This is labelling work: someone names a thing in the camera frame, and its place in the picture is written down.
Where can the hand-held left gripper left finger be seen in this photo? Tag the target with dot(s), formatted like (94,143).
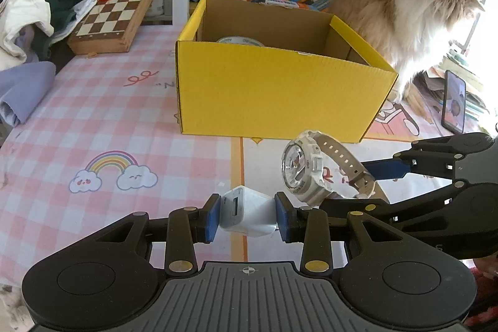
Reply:
(212,219)

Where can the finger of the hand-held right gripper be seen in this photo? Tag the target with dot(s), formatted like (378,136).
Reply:
(389,169)
(362,206)

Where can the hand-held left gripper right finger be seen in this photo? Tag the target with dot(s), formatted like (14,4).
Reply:
(281,219)

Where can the white charger plug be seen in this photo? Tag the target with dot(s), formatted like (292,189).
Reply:
(249,211)

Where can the white wrist watch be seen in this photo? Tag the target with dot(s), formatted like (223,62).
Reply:
(297,161)

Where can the yellow cardboard box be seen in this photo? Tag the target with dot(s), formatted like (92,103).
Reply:
(272,94)

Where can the grey tape roll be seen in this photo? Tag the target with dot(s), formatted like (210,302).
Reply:
(239,41)

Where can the red fuzzy clothing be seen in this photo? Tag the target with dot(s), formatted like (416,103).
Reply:
(484,289)

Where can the black smartphone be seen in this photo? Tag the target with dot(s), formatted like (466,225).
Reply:
(454,102)

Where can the stack of books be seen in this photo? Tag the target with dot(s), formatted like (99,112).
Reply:
(472,83)

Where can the fluffy orange white cat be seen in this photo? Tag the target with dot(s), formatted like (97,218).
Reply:
(408,17)

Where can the pink checked tablecloth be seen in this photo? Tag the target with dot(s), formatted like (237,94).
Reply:
(97,114)

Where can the white fuzzy cloth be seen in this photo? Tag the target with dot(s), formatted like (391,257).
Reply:
(9,301)

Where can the wooden chessboard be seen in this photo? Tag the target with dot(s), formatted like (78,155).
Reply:
(116,13)

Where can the lilac garment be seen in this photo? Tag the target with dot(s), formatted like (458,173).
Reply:
(23,87)

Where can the dark clothes pile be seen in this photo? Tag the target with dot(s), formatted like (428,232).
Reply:
(66,1)

